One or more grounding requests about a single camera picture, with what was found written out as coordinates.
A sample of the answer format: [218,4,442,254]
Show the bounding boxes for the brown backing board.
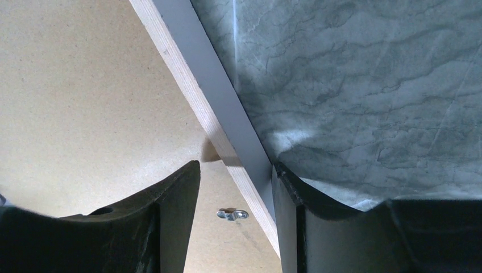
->
[1,1,281,272]

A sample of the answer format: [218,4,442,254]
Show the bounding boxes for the wooden picture frame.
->
[131,1,280,253]

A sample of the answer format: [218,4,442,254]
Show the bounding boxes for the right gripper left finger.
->
[1,160,200,272]

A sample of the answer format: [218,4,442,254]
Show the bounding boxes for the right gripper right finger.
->
[272,163,481,272]

